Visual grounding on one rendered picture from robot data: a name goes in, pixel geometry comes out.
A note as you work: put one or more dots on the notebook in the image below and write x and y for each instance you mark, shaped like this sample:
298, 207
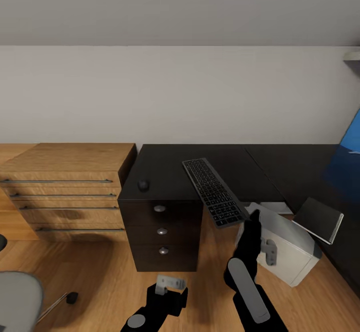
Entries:
319, 219

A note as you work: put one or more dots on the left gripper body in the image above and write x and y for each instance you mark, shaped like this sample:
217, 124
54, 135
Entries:
169, 303

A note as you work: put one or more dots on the swivel chair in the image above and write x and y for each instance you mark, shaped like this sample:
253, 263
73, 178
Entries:
22, 297

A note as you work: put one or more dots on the keyboard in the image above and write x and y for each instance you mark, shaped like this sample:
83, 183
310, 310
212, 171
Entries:
224, 208

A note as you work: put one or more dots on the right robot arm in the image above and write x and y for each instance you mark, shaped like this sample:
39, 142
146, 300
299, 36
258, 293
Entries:
254, 308

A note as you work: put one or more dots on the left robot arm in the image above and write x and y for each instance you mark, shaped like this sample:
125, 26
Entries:
160, 303

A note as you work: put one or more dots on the mouse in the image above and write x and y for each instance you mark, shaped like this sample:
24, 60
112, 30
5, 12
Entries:
142, 183

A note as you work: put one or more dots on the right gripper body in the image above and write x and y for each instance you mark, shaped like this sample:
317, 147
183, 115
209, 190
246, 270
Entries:
252, 235

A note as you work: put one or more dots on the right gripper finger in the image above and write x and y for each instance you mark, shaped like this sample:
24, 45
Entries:
255, 217

